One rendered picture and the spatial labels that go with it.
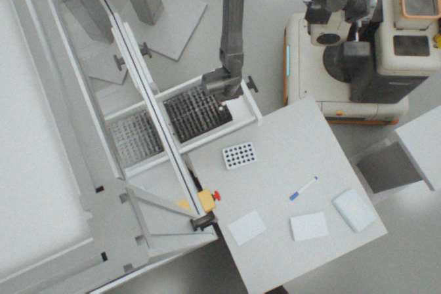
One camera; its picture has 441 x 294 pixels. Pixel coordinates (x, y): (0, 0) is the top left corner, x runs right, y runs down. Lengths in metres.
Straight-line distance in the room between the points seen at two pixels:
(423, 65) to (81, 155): 1.62
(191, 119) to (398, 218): 1.45
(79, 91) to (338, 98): 1.94
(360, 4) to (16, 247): 1.20
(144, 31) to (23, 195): 2.32
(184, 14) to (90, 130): 2.36
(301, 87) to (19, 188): 1.93
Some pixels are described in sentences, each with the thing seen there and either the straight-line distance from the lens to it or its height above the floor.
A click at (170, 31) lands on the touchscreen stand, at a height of 0.04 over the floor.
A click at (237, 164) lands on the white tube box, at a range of 1.57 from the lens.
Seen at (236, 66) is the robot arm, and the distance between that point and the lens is 1.22.
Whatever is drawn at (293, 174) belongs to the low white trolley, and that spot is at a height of 0.76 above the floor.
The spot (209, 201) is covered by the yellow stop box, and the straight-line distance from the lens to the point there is 1.44.
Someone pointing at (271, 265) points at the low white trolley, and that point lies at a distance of 1.59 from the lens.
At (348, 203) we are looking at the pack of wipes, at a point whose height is 0.80.
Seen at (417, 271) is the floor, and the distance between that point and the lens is 2.55.
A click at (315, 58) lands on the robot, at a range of 2.31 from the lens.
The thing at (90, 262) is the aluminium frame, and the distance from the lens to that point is 0.38.
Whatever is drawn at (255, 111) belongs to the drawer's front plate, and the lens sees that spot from 1.48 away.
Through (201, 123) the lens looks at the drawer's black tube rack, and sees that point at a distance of 1.50.
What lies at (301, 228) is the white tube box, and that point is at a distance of 1.55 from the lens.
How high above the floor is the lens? 2.34
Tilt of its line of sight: 75 degrees down
